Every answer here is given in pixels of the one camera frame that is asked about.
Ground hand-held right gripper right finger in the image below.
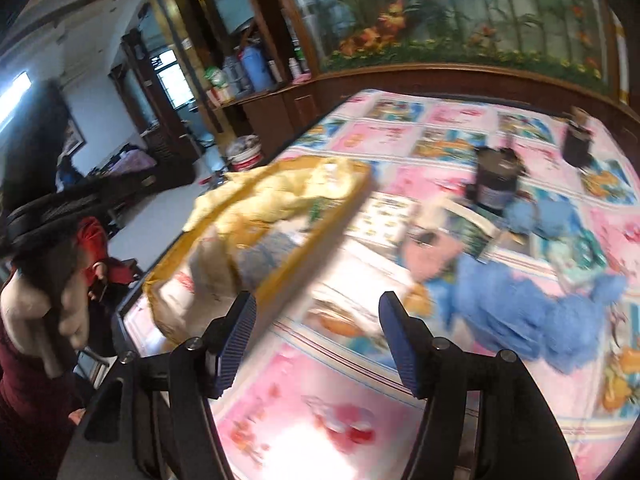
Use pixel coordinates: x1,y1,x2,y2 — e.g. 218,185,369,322
378,291,581,480

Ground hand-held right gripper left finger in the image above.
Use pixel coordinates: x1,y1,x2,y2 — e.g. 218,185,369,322
80,290,258,480

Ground white plastic packet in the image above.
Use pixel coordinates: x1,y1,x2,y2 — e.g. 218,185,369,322
150,240,241,336

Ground yellow basket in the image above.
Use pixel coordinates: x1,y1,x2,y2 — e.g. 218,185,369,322
142,156,376,341

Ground yellow towel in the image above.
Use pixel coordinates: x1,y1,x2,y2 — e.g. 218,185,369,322
182,157,368,251

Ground person's left hand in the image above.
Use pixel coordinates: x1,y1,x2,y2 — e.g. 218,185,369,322
0,260,91,361

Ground printed pink tablecloth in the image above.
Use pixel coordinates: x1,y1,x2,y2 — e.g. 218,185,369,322
117,87,640,480

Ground pink cloth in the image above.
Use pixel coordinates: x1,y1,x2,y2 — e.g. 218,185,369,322
402,230,466,286

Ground large blue towel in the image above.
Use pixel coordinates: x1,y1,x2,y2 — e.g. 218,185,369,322
440,255,628,373

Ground printed paper leaflet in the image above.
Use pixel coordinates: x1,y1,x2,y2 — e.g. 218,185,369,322
350,195,418,241

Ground green packet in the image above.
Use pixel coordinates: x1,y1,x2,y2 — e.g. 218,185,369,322
445,200,496,258

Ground red and white bucket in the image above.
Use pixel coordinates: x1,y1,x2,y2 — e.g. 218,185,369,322
227,137,263,171

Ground black cylinder with label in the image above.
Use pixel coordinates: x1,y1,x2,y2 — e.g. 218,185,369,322
470,145,526,216

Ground small blue towel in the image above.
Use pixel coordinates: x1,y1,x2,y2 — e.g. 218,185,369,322
505,192,576,241

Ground teal tissue pack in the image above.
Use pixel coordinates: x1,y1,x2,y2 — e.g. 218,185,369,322
560,232,608,281

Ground green bag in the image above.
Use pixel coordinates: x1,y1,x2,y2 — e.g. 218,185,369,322
202,66,231,93

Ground blue thermos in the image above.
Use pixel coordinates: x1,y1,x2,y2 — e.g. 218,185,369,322
240,44,276,92

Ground black cylinder with wooden knob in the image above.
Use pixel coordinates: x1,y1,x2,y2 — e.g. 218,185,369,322
560,107,596,168

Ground glass cabinet with artificial flowers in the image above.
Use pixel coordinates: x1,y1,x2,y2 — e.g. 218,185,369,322
280,0,631,96

